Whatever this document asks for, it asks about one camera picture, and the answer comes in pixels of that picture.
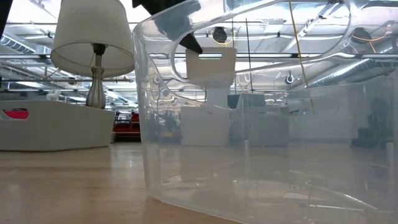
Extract white plastic basket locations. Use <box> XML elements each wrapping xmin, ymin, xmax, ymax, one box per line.
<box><xmin>185</xmin><ymin>46</ymin><xmax>238</xmax><ymax>89</ymax></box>

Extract gray plastic basket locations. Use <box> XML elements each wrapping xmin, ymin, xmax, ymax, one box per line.
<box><xmin>0</xmin><ymin>99</ymin><xmax>116</xmax><ymax>152</ymax></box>

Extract clear plastic basket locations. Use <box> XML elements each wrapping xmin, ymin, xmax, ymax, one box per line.
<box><xmin>132</xmin><ymin>0</ymin><xmax>398</xmax><ymax>224</ymax></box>

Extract red shelf unit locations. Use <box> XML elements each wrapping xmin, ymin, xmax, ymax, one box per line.
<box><xmin>112</xmin><ymin>112</ymin><xmax>141</xmax><ymax>143</ymax></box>

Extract black ceiling dome device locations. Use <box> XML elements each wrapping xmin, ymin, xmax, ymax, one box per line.
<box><xmin>352</xmin><ymin>27</ymin><xmax>373</xmax><ymax>45</ymax></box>
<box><xmin>213</xmin><ymin>27</ymin><xmax>228</xmax><ymax>44</ymax></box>

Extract white shade table lamp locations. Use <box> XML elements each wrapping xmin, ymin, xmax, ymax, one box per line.
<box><xmin>50</xmin><ymin>0</ymin><xmax>136</xmax><ymax>110</ymax></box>

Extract small white figure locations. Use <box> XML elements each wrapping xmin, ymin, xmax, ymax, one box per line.
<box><xmin>45</xmin><ymin>89</ymin><xmax>62</xmax><ymax>102</ymax></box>

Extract yellow hanging cable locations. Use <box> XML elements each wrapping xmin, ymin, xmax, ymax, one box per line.
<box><xmin>287</xmin><ymin>0</ymin><xmax>316</xmax><ymax>115</ymax></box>

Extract silver ventilation duct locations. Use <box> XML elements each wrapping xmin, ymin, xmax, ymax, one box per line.
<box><xmin>0</xmin><ymin>32</ymin><xmax>40</xmax><ymax>56</ymax></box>
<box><xmin>307</xmin><ymin>46</ymin><xmax>398</xmax><ymax>90</ymax></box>

